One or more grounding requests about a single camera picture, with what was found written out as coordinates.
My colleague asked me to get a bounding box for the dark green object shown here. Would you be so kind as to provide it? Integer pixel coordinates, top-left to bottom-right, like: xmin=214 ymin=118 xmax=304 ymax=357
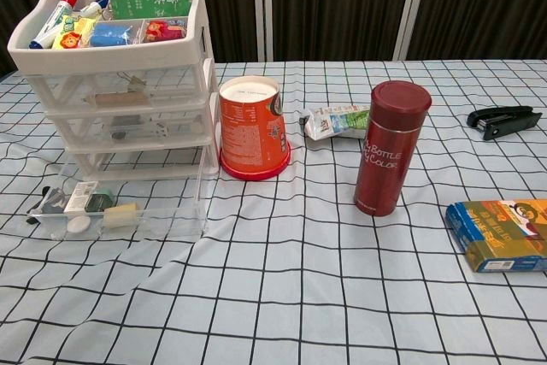
xmin=84 ymin=193 xmax=115 ymax=213

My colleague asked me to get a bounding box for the blue-capped white marker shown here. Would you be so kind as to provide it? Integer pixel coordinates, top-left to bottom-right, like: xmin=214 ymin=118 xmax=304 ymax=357
xmin=79 ymin=0 xmax=110 ymax=16

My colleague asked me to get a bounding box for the yellow lion snack packet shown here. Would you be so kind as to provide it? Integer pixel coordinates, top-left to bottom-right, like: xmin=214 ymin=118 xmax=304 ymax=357
xmin=50 ymin=14 xmax=97 ymax=50

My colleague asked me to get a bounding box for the red-capped white marker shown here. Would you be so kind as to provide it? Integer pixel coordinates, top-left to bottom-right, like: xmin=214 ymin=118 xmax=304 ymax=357
xmin=28 ymin=0 xmax=85 ymax=49

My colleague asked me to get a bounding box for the orange blue cardboard box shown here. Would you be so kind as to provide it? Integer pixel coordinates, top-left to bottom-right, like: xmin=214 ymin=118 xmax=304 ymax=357
xmin=445 ymin=198 xmax=547 ymax=274

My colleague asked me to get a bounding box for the red small packet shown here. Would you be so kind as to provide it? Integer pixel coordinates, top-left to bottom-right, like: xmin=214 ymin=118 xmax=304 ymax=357
xmin=144 ymin=19 xmax=187 ymax=41

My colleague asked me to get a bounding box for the black stapler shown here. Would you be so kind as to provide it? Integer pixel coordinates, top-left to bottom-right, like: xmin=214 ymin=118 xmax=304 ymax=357
xmin=466 ymin=105 xmax=544 ymax=141

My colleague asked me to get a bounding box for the clear plastic drawer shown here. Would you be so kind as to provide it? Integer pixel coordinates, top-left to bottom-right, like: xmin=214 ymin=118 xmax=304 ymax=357
xmin=27 ymin=142 xmax=210 ymax=241
xmin=27 ymin=68 xmax=207 ymax=108
xmin=46 ymin=103 xmax=214 ymax=144

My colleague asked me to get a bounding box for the brown flat block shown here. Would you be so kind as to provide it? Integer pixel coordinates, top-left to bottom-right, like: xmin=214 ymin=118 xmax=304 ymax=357
xmin=85 ymin=91 xmax=150 ymax=106

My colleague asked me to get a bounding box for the black folding screen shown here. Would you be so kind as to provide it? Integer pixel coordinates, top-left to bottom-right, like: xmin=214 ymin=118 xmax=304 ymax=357
xmin=0 ymin=0 xmax=547 ymax=78

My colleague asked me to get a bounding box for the white round disc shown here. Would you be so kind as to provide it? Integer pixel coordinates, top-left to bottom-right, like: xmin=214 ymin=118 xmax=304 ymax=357
xmin=68 ymin=215 xmax=91 ymax=234

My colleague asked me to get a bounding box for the blue small packet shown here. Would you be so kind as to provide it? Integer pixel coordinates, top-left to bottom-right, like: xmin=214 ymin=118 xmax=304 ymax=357
xmin=89 ymin=22 xmax=133 ymax=47

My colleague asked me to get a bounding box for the red thermos bottle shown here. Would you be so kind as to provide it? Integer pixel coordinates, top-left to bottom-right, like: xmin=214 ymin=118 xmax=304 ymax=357
xmin=353 ymin=79 xmax=432 ymax=217

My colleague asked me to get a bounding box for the orange paper cup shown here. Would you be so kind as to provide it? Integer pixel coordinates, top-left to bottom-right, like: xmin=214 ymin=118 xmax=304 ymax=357
xmin=218 ymin=75 xmax=292 ymax=181

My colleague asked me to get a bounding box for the white green snack packet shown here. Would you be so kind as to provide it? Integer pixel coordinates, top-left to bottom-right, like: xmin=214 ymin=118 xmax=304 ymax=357
xmin=298 ymin=103 xmax=372 ymax=142

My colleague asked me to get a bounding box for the white plastic drawer organizer frame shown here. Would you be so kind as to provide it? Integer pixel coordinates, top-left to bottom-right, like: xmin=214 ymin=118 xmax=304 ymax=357
xmin=7 ymin=0 xmax=221 ymax=182

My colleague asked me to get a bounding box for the white label card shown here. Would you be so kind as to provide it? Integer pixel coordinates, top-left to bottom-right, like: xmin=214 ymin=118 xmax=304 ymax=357
xmin=63 ymin=180 xmax=100 ymax=213

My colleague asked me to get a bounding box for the beige eraser block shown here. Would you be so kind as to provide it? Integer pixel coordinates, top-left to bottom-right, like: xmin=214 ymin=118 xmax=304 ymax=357
xmin=103 ymin=202 xmax=141 ymax=228

